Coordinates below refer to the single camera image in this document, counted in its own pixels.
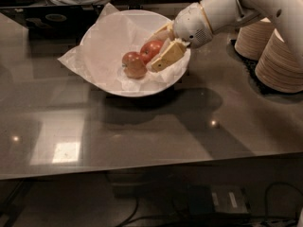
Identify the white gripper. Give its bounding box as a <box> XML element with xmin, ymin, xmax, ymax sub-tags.
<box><xmin>147</xmin><ymin>3</ymin><xmax>213</xmax><ymax>72</ymax></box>

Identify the red apple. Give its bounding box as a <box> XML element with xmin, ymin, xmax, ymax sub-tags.
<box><xmin>140</xmin><ymin>40</ymin><xmax>163</xmax><ymax>64</ymax></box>

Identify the yellow-brown apple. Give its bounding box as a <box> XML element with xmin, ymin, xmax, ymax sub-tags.
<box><xmin>122</xmin><ymin>51</ymin><xmax>147</xmax><ymax>79</ymax></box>

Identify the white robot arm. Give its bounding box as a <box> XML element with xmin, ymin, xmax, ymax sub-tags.
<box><xmin>172</xmin><ymin>0</ymin><xmax>303</xmax><ymax>66</ymax></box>

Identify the white bowl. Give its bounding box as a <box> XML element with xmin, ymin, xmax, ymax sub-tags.
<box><xmin>79</xmin><ymin>9</ymin><xmax>191</xmax><ymax>98</ymax></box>

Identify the white paper liner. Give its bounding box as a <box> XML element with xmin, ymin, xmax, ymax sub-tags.
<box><xmin>57</xmin><ymin>3</ymin><xmax>187</xmax><ymax>93</ymax></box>

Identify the paper plate stack rear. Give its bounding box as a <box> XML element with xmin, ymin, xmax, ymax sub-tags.
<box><xmin>235</xmin><ymin>18</ymin><xmax>275</xmax><ymax>61</ymax></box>

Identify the paper plate stack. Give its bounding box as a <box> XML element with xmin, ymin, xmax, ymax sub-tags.
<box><xmin>255</xmin><ymin>29</ymin><xmax>303</xmax><ymax>94</ymax></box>
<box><xmin>235</xmin><ymin>18</ymin><xmax>275</xmax><ymax>61</ymax></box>

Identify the black tray under plates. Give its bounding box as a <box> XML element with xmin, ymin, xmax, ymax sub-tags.
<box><xmin>236</xmin><ymin>52</ymin><xmax>303</xmax><ymax>95</ymax></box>

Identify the paper plate stack front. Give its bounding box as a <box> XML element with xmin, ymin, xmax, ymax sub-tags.
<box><xmin>255</xmin><ymin>29</ymin><xmax>303</xmax><ymax>94</ymax></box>

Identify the black box under table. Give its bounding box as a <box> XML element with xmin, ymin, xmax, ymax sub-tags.
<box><xmin>187</xmin><ymin>185</ymin><xmax>250</xmax><ymax>216</ymax></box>

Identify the black cable on floor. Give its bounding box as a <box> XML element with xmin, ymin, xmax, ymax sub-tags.
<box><xmin>263</xmin><ymin>182</ymin><xmax>303</xmax><ymax>219</ymax></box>

